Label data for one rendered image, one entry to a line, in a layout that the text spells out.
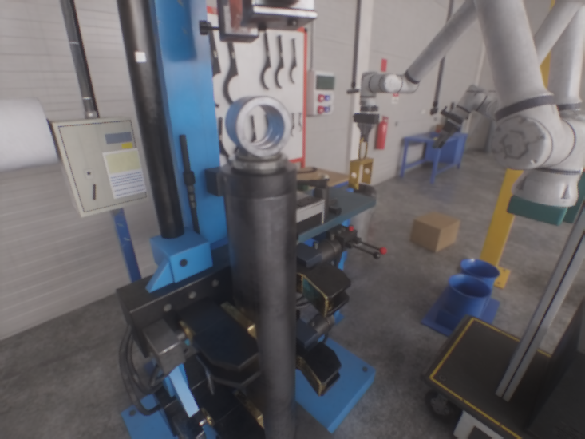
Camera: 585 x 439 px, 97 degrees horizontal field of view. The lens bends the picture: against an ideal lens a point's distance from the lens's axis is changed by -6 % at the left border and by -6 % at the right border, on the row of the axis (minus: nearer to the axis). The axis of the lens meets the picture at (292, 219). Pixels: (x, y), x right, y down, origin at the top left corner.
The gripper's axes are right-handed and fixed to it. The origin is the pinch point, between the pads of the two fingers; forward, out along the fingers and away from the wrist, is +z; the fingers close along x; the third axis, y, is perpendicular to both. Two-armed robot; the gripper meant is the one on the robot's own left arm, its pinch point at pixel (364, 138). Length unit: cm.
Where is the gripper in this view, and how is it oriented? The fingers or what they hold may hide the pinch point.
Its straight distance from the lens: 165.4
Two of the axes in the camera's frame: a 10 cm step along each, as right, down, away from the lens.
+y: -7.0, 2.9, -6.5
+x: 7.1, 2.9, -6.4
